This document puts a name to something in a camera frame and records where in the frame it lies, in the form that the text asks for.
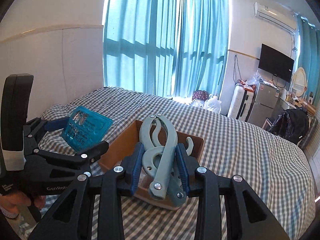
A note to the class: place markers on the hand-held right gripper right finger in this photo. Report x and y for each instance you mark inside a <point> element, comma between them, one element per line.
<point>182,170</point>

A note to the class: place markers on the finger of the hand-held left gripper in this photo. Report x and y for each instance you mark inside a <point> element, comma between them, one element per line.
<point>98,150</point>
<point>56,125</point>

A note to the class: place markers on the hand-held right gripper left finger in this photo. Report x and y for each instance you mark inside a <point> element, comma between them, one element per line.
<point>136,170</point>

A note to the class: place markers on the brown cardboard box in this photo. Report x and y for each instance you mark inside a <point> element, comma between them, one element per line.
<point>117,150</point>

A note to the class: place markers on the grey plastic pliers tool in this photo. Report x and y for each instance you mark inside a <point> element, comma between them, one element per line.
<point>165,155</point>

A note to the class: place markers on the teal blister pack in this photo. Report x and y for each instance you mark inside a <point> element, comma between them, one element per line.
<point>85,130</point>

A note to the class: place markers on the person's left hand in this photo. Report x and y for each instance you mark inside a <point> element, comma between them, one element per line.
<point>15,200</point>

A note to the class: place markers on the patterned wristband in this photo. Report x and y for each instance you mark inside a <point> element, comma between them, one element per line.
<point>7,213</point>

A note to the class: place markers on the checked blanket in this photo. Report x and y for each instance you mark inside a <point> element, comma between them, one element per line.
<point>237,150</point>

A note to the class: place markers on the white plastic bag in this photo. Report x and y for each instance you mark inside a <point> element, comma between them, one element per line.
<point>213,103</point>

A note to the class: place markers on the patterned bag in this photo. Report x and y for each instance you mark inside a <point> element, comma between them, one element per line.
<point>200,96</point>

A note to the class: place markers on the white suitcase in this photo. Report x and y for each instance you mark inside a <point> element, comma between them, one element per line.
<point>240,102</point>

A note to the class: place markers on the silver mini fridge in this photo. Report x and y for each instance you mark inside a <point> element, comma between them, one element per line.
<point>263,102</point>

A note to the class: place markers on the clear plastic bag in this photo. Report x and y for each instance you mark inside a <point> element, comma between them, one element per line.
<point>253,78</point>

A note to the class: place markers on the black jacket on chair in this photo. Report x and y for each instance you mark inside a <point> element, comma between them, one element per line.
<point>292,125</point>

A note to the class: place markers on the wide teal curtain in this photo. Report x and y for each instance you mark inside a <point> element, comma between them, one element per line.
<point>140,37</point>

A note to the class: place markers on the white dressing table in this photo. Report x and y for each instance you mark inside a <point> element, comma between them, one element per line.
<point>296,103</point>

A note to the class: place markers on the white oval mirror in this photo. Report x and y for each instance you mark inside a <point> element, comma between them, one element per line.
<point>298,80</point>

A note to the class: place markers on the narrow teal curtain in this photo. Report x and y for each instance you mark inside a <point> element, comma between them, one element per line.
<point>308,55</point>

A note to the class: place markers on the white air conditioner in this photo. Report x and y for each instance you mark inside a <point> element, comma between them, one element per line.
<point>272,15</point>

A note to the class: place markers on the black wall television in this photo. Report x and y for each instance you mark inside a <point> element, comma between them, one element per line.
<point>275,62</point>

